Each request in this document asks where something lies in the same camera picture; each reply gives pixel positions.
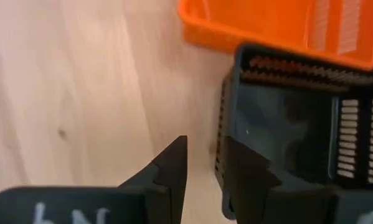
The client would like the orange slatted plastic basket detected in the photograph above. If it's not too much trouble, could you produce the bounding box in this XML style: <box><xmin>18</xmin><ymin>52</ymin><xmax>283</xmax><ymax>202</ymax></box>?
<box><xmin>177</xmin><ymin>0</ymin><xmax>373</xmax><ymax>72</ymax></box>

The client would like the black slatted plastic basket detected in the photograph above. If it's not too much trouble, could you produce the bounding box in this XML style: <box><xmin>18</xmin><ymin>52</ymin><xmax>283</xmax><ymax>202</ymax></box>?
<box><xmin>214</xmin><ymin>42</ymin><xmax>373</xmax><ymax>221</ymax></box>

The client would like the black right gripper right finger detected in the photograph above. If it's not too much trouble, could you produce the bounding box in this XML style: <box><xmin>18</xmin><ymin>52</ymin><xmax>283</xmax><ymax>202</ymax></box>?
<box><xmin>225</xmin><ymin>136</ymin><xmax>373</xmax><ymax>224</ymax></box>

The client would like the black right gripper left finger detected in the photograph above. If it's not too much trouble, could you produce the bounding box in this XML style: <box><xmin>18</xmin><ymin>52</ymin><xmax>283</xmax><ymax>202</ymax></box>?
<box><xmin>0</xmin><ymin>134</ymin><xmax>189</xmax><ymax>224</ymax></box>

